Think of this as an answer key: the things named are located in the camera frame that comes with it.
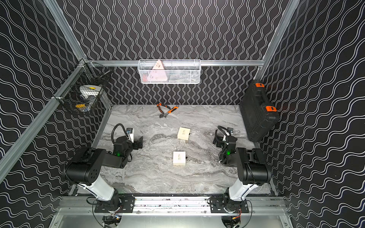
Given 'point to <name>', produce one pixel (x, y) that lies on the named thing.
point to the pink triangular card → (158, 73)
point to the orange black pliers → (159, 104)
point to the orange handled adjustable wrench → (164, 115)
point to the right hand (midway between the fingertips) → (224, 135)
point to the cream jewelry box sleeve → (184, 133)
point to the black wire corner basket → (80, 92)
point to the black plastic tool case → (258, 116)
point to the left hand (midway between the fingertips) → (134, 134)
